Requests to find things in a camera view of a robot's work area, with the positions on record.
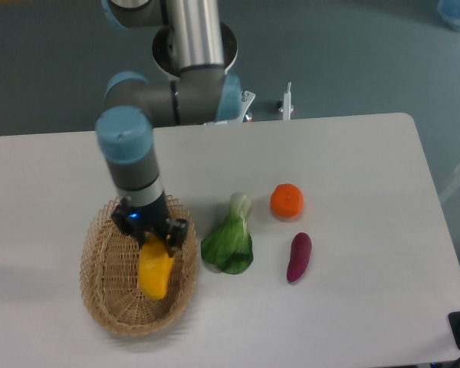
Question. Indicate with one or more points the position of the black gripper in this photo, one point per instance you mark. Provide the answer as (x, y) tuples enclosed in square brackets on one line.
[(136, 221)]

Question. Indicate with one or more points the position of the yellow mango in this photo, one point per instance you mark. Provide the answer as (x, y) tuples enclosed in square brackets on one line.
[(154, 268)]

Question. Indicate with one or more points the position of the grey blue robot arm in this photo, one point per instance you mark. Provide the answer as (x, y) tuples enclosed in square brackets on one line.
[(203, 92)]

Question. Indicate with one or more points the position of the woven wicker basket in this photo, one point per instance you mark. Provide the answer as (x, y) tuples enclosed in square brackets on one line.
[(109, 282)]

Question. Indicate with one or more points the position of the green bok choy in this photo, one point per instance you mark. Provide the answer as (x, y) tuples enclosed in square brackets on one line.
[(229, 246)]

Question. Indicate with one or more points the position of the orange tangerine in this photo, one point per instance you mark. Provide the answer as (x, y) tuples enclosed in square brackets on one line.
[(287, 201)]

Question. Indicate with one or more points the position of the purple sweet potato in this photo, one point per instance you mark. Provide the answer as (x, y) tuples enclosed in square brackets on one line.
[(300, 255)]

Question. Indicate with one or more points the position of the white robot stand frame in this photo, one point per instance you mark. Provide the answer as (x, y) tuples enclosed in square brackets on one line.
[(164, 54)]

